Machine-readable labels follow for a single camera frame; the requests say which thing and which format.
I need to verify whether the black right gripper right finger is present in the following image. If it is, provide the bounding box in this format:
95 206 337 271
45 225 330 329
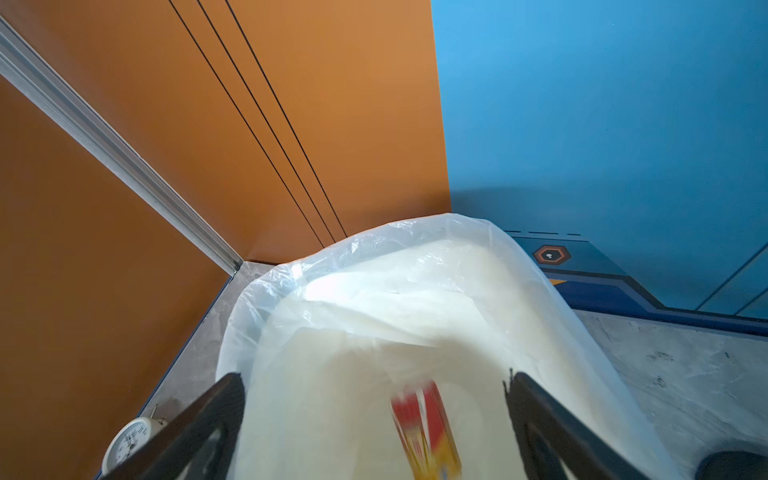
505 371 645 479

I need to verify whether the white ribbed trash bin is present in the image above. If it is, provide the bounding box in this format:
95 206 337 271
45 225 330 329
230 236 601 480

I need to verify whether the black microphone desk stand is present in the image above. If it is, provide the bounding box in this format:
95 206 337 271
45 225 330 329
695 450 768 480

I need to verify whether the aluminium frame post left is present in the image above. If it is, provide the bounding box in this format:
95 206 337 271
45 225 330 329
1 19 243 276

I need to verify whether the red gold label bottle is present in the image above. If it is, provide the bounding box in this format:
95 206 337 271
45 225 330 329
390 380 462 480

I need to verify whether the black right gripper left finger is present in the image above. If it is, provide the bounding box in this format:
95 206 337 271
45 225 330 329
106 373 245 480

